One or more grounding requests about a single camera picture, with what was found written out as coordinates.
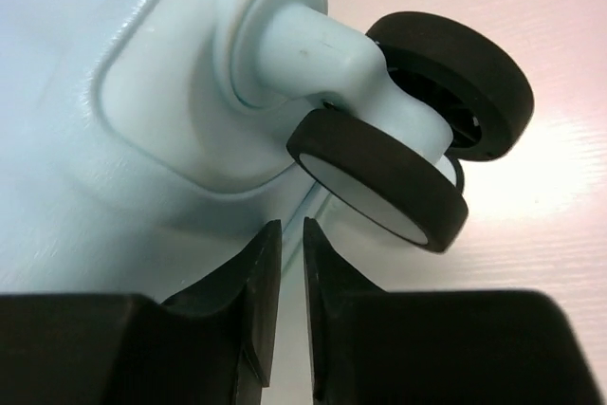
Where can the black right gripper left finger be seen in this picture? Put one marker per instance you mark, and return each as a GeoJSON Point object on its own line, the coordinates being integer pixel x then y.
{"type": "Point", "coordinates": [210, 343]}

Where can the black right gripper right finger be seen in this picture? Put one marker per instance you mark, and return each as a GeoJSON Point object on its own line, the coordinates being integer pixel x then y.
{"type": "Point", "coordinates": [372, 346]}

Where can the light blue hard-shell suitcase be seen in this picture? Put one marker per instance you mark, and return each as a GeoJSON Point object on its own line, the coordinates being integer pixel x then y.
{"type": "Point", "coordinates": [143, 142]}

